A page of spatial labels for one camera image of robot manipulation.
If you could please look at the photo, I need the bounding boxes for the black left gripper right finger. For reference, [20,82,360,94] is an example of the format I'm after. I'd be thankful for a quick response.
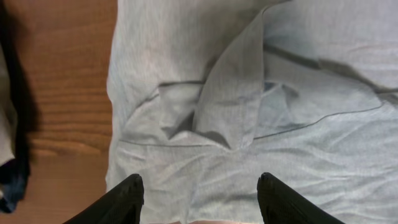
[257,172,343,224]

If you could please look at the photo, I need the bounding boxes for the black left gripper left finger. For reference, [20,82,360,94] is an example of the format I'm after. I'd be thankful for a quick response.
[65,174,144,224]

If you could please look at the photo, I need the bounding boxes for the light blue polo shirt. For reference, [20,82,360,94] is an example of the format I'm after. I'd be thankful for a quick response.
[106,0,397,223]

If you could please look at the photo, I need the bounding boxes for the folded navy blue garment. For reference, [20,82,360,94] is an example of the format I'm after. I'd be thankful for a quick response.
[1,158,30,213]

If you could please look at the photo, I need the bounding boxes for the folded beige garment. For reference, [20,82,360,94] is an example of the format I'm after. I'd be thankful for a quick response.
[0,47,18,166]

